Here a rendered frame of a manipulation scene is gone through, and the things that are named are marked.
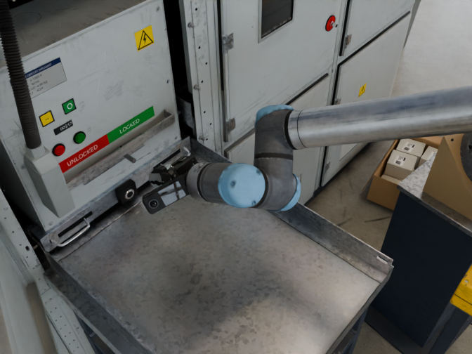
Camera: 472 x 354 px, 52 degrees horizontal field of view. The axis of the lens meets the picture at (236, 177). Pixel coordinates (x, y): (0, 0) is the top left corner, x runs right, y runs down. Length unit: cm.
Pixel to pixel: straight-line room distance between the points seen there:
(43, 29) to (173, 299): 70
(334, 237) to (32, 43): 88
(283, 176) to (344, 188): 162
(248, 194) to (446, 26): 349
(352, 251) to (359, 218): 122
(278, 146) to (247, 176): 13
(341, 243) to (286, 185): 33
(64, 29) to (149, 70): 26
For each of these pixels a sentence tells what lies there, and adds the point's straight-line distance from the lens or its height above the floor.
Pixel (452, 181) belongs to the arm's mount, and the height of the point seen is 85.
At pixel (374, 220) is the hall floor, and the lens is 256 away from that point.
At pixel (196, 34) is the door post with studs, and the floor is 127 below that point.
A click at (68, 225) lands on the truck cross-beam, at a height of 91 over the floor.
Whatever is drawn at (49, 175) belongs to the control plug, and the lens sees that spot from 111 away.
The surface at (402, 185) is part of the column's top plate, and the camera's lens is 169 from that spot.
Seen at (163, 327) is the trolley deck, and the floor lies 85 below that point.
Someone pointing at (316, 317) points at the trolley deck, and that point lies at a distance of 123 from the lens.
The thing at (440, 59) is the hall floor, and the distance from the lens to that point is 388.
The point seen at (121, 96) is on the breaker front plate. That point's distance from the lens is 129.
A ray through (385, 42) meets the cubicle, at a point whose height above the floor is 74.
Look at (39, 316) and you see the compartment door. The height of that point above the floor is 84.
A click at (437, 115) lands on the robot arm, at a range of 95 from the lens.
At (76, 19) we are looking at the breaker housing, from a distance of 122.
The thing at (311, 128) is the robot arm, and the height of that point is 126.
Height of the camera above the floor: 192
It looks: 46 degrees down
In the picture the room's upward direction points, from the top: 1 degrees counter-clockwise
